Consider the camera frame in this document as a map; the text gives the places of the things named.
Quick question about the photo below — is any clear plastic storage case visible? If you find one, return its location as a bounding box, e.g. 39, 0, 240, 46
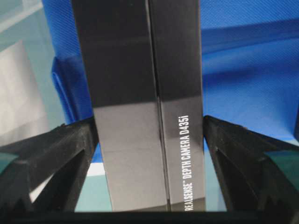
0, 0, 112, 215

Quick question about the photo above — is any white paper label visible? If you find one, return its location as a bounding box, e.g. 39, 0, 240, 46
0, 41, 49, 146

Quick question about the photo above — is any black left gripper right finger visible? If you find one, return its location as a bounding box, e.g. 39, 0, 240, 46
203, 116, 299, 212

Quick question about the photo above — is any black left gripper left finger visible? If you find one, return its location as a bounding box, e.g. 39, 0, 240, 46
0, 117, 98, 212

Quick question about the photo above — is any black box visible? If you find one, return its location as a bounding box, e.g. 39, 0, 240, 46
71, 0, 206, 212

